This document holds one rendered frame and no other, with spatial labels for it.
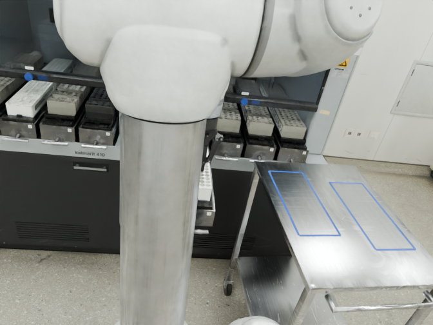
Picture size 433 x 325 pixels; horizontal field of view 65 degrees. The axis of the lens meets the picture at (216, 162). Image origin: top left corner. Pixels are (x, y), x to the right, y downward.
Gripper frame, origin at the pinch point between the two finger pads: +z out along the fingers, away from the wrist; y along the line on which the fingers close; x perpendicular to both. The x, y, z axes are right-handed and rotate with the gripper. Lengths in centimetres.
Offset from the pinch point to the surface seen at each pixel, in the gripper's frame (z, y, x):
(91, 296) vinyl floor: 90, 41, -16
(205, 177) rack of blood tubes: 3.9, -3.2, -1.8
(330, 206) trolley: 8.4, -47.2, 3.4
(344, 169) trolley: 8, -63, -22
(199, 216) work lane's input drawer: 12.4, -1.8, 8.1
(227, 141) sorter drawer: 9.1, -14.8, -37.6
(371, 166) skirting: 86, -173, -157
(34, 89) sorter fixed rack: 4, 71, -58
